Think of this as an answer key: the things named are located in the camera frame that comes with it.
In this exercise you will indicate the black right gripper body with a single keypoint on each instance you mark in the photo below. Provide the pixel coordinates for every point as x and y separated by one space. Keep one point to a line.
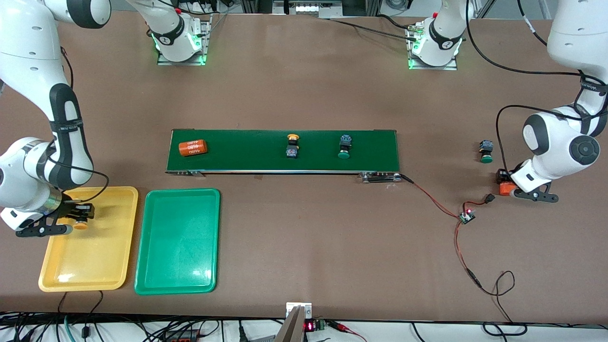
71 209

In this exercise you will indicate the orange 4680 cylinder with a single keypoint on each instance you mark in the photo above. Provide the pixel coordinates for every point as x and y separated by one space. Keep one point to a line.
192 147
506 189

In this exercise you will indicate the yellow push button switch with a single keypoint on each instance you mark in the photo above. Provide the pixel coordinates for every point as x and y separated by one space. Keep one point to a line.
80 225
293 152

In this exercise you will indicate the green push button switch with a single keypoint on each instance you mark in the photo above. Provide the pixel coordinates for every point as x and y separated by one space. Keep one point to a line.
345 140
485 147

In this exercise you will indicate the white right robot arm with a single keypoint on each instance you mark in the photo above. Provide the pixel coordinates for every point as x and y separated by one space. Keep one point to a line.
28 61

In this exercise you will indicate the yellow plastic tray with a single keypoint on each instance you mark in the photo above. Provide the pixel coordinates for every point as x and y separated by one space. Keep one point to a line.
88 256

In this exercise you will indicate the small green controller board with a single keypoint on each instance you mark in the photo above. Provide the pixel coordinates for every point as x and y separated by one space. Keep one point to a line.
466 217

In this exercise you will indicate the red black power lead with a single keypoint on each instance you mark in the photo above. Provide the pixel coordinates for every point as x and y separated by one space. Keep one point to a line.
473 278

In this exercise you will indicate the green plastic tray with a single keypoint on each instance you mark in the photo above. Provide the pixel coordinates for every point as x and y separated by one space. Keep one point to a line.
178 242

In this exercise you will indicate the black red power strip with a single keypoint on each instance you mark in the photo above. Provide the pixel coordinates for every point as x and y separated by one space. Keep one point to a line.
183 337

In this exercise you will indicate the green conveyor belt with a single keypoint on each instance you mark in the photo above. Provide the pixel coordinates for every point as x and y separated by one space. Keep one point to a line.
247 149

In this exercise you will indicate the red alligator clip lead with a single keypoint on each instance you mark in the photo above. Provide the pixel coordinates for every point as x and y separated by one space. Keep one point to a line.
343 327

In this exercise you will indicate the red digit display module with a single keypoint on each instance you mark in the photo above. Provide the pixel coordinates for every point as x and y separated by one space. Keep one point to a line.
309 326

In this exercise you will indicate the white light box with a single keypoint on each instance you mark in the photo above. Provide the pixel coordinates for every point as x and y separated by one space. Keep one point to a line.
304 7

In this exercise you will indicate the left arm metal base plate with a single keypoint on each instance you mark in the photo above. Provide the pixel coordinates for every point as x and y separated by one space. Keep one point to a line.
451 67

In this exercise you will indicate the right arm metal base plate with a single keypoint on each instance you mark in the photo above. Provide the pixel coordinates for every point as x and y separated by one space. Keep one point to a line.
166 62

